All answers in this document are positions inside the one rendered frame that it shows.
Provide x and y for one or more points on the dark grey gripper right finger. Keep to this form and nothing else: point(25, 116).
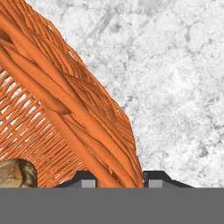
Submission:
point(157, 178)

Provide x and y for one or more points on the brown bread loaf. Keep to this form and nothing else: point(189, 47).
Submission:
point(16, 174)

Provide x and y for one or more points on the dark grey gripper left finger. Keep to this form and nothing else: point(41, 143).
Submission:
point(83, 178)

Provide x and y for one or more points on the orange wicker basket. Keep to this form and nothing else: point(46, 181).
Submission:
point(58, 110)

